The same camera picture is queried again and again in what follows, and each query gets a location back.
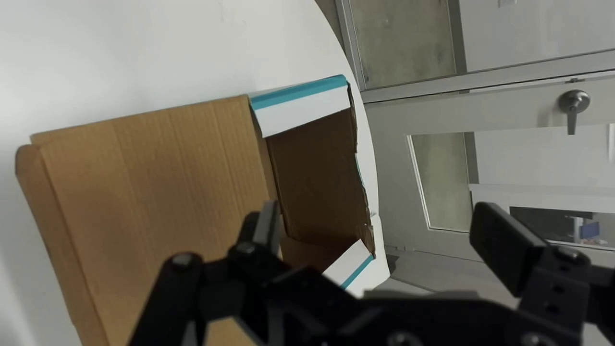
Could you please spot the teal printed cardboard box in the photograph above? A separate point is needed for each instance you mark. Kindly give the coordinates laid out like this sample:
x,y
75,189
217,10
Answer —
x,y
153,193

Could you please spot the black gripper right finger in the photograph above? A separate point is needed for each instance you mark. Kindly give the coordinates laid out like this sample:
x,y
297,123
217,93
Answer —
x,y
505,250

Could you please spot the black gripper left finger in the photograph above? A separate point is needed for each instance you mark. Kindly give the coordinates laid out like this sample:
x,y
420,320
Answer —
x,y
265,233

